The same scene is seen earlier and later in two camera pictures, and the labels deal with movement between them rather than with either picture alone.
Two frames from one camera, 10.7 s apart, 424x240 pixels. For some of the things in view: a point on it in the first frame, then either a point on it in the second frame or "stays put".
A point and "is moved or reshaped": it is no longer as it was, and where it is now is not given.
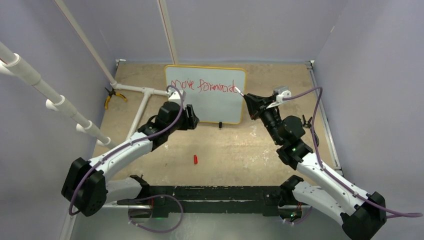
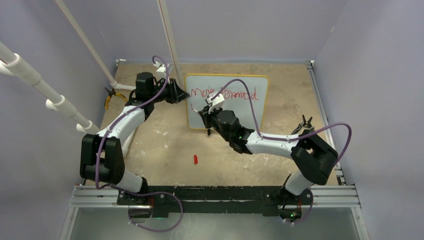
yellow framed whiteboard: x=211 y=91 is moved or reshaped
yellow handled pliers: x=111 y=92 stays put
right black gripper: x=256 y=104 to x=207 y=117
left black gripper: x=190 y=120 to x=176 y=94
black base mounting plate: x=258 y=201 stays put
